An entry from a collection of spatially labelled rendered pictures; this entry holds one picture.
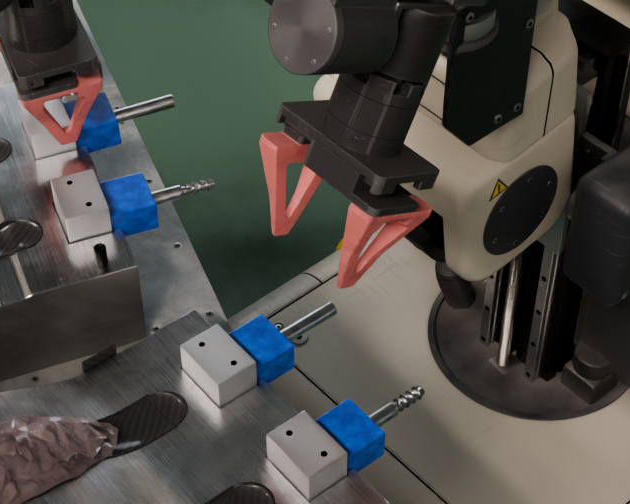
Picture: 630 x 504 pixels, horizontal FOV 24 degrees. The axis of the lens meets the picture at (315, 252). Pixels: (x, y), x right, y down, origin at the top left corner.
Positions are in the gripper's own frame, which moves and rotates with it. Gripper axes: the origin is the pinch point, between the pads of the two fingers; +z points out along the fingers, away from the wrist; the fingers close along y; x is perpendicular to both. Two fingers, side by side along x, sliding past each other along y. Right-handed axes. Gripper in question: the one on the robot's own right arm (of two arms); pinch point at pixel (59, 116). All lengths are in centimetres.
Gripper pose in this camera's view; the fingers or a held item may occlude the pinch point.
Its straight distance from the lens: 127.8
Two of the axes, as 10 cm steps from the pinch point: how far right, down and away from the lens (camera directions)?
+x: 9.3, -2.9, 2.4
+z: 0.3, 6.9, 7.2
